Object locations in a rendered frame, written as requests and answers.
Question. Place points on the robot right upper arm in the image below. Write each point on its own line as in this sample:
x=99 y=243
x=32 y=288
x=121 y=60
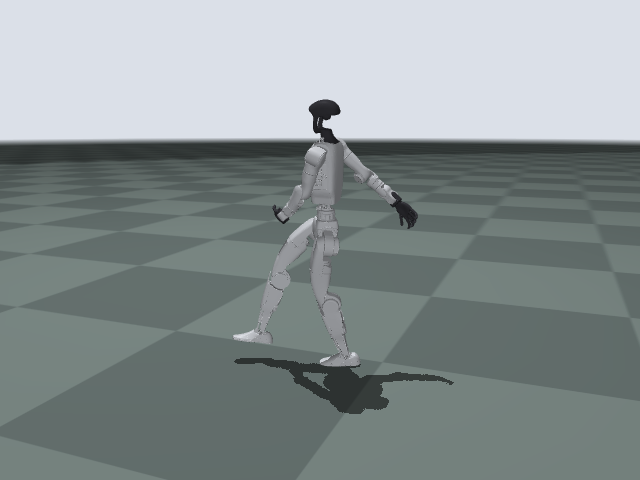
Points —
x=352 y=161

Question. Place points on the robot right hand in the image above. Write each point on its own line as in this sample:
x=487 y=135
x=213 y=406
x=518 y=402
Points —
x=404 y=210

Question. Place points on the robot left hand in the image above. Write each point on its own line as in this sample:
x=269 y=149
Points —
x=277 y=212

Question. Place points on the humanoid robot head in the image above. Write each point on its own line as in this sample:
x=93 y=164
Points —
x=324 y=109

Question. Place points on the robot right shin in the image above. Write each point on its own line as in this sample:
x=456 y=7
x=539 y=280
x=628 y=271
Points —
x=269 y=303

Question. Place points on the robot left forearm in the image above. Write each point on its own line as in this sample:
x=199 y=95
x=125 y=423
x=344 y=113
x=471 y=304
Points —
x=292 y=205

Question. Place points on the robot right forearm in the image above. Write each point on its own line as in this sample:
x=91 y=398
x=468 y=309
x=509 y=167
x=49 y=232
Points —
x=383 y=190

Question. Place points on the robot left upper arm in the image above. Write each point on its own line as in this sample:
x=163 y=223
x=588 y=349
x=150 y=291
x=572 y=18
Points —
x=314 y=159

